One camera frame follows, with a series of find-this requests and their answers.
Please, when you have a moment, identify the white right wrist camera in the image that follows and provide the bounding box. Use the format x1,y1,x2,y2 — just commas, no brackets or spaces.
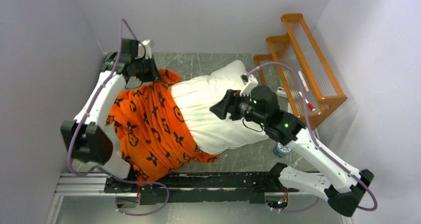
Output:
240,74,258,96

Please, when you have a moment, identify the orange wooden shelf rack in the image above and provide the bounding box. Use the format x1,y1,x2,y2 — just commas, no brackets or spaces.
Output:
254,13,347,129

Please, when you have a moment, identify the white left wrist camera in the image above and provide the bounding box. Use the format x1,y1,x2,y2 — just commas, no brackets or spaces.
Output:
138,39,154,60

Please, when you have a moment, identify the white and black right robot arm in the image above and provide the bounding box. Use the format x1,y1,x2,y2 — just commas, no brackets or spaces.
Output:
210,85,378,217

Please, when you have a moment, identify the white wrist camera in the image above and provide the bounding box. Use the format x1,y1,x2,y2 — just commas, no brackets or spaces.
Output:
240,74,258,96
138,39,154,60

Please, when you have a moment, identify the white pillow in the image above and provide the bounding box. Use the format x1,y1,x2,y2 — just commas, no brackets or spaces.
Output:
170,60,271,155

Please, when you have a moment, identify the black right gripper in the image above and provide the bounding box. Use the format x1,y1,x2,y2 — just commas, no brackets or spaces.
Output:
209,89,267,127

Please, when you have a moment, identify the blue capped plastic bottle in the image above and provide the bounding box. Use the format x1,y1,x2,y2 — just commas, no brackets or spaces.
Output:
273,143,291,158

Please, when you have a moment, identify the small white box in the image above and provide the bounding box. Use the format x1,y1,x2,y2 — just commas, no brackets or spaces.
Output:
276,87,287,98

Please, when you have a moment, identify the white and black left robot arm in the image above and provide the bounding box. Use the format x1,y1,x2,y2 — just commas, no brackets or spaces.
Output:
60,39,162,192

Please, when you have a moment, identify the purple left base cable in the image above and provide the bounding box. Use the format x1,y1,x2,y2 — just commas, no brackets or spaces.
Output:
98,166,170,217

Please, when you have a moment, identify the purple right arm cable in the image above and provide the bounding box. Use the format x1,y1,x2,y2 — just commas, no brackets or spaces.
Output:
246,62,378,212

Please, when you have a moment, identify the red capped white marker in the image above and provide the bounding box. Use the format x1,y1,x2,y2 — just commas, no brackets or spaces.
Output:
298,91,316,112

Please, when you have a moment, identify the white pink test strip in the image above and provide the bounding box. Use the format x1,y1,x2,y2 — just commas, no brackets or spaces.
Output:
298,71,309,92

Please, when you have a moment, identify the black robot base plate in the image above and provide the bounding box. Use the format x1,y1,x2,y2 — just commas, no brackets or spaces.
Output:
104,172,285,205

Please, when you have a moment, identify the orange patterned pillowcase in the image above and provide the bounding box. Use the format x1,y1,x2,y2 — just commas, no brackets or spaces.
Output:
106,70,219,183

